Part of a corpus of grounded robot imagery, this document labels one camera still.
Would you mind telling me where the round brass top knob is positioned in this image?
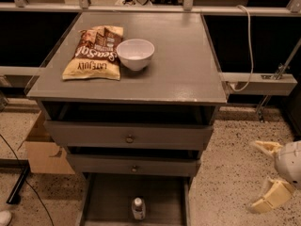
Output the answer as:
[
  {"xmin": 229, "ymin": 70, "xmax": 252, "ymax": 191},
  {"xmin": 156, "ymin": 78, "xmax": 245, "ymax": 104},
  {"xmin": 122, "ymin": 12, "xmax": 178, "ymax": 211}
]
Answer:
[{"xmin": 125, "ymin": 135, "xmax": 135, "ymax": 143}]

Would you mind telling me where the brown yellow chips bag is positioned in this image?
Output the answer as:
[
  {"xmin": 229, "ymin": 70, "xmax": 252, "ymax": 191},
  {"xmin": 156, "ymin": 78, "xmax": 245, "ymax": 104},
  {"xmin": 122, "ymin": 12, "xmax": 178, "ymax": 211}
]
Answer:
[{"xmin": 62, "ymin": 25, "xmax": 123, "ymax": 80}]

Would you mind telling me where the grey drawer cabinet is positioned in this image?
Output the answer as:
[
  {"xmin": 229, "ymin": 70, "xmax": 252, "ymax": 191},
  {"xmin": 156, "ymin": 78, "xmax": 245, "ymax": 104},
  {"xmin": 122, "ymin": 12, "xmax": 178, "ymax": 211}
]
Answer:
[{"xmin": 28, "ymin": 12, "xmax": 227, "ymax": 226}]

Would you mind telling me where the white bowl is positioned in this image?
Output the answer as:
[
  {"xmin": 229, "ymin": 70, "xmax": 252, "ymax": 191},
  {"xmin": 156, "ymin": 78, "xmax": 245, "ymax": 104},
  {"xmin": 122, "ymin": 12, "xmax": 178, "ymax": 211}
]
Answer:
[{"xmin": 117, "ymin": 39, "xmax": 155, "ymax": 71}]

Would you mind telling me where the grey drawer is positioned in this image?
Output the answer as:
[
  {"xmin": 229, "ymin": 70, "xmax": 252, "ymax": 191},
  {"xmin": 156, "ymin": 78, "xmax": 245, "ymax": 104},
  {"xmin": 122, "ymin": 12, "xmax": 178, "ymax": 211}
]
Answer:
[
  {"xmin": 44, "ymin": 121, "xmax": 213, "ymax": 150},
  {"xmin": 66, "ymin": 154, "xmax": 199, "ymax": 177},
  {"xmin": 75, "ymin": 174, "xmax": 191, "ymax": 226}
]

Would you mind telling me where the grey bottom drawer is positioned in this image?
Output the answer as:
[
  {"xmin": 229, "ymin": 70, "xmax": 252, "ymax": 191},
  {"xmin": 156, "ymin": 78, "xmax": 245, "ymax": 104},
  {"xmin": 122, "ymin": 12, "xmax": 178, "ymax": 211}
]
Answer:
[{"xmin": 75, "ymin": 174, "xmax": 191, "ymax": 226}]

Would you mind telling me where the grey metal rail frame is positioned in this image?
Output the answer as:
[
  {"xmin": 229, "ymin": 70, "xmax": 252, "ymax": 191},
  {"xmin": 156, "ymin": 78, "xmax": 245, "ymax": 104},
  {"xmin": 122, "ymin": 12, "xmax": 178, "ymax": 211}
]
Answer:
[{"xmin": 0, "ymin": 0, "xmax": 301, "ymax": 124}]

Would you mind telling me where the clear plastic water bottle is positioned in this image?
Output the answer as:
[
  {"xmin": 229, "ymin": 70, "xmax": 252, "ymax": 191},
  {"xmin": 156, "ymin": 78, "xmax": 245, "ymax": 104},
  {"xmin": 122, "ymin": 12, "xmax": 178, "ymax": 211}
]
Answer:
[{"xmin": 132, "ymin": 197, "xmax": 146, "ymax": 220}]

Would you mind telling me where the white shoe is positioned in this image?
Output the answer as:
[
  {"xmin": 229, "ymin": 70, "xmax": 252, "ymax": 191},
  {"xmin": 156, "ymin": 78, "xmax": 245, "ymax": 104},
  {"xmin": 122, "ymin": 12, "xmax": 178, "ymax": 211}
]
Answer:
[{"xmin": 0, "ymin": 210, "xmax": 12, "ymax": 226}]

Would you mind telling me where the black floor cable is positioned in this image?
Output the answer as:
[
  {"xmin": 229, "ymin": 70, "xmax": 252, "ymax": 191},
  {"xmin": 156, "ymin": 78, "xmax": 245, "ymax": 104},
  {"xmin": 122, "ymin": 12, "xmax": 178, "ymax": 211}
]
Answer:
[{"xmin": 0, "ymin": 134, "xmax": 55, "ymax": 226}]

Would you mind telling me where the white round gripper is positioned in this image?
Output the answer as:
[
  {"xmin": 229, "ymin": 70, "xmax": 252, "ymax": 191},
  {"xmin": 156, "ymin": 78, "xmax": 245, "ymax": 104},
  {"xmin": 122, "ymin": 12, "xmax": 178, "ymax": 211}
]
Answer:
[{"xmin": 246, "ymin": 140, "xmax": 301, "ymax": 214}]

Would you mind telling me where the white cable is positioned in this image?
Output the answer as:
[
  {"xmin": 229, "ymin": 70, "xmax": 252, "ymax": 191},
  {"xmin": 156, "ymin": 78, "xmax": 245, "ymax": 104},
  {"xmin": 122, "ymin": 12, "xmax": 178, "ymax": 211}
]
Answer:
[{"xmin": 229, "ymin": 4, "xmax": 255, "ymax": 93}]

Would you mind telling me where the black metal floor bar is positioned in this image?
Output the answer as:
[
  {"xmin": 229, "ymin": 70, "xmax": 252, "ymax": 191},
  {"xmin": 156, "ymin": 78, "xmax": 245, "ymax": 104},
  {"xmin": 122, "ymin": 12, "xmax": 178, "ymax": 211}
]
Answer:
[{"xmin": 7, "ymin": 166, "xmax": 30, "ymax": 205}]

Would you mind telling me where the grey top drawer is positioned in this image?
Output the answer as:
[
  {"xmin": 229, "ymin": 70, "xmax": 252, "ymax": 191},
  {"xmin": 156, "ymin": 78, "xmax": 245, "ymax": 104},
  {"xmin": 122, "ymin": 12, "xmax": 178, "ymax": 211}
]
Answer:
[{"xmin": 44, "ymin": 121, "xmax": 213, "ymax": 150}]

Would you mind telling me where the cardboard box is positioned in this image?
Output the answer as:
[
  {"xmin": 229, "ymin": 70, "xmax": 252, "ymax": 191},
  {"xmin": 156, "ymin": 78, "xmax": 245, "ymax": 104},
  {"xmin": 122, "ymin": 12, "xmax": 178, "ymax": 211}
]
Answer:
[{"xmin": 23, "ymin": 112, "xmax": 74, "ymax": 174}]

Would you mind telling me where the grey middle drawer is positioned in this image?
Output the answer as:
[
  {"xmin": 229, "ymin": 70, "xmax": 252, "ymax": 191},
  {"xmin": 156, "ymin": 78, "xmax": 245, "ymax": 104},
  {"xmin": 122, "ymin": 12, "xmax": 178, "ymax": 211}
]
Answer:
[{"xmin": 66, "ymin": 154, "xmax": 199, "ymax": 177}]

